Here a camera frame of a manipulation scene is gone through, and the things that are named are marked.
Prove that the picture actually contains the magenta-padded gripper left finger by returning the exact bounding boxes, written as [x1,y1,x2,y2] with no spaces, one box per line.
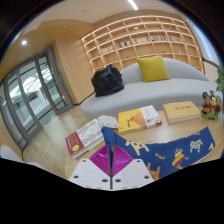
[68,143,112,191]

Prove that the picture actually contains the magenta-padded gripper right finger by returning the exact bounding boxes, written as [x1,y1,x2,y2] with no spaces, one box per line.
[110,143,156,191]

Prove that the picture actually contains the blue printed towel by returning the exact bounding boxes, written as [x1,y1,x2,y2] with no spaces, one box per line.
[100,125,216,181]

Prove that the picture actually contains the red and white book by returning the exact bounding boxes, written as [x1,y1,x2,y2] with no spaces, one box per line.
[64,118,105,160]

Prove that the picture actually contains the white orange-dotted pouch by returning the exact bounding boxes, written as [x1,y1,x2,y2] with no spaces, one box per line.
[97,114,120,130]

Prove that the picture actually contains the yellow and white book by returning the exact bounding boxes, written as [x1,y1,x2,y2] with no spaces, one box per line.
[117,104,163,134]

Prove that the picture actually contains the grey sofa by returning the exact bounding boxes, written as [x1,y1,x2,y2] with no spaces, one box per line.
[79,58,221,122]

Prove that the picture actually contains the plain yellow book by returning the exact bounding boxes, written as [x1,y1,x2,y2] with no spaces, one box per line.
[162,100,202,125]

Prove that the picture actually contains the black bag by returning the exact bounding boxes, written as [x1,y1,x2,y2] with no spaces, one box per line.
[90,64,125,98]

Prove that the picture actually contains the grey-framed glass door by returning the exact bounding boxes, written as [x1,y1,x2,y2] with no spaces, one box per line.
[0,46,74,151]

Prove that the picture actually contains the yellow cushion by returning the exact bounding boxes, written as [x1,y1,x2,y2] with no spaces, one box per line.
[135,55,172,84]

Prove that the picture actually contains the colourful doll figurine set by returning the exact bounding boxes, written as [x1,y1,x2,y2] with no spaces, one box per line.
[200,89,223,122]

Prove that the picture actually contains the wooden shelf unit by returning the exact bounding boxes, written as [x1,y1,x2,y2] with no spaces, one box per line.
[80,14,205,75]

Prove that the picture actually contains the green potted plant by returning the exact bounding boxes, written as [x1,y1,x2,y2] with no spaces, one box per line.
[214,66,224,93]

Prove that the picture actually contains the long ceiling light strip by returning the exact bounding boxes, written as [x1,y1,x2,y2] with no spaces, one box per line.
[126,0,139,11]

